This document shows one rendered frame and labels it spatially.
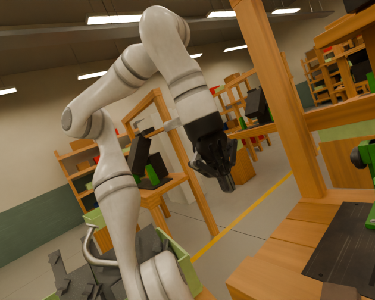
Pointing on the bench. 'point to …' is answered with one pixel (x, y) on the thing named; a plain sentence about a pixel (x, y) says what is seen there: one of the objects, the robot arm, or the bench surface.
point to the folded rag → (338, 292)
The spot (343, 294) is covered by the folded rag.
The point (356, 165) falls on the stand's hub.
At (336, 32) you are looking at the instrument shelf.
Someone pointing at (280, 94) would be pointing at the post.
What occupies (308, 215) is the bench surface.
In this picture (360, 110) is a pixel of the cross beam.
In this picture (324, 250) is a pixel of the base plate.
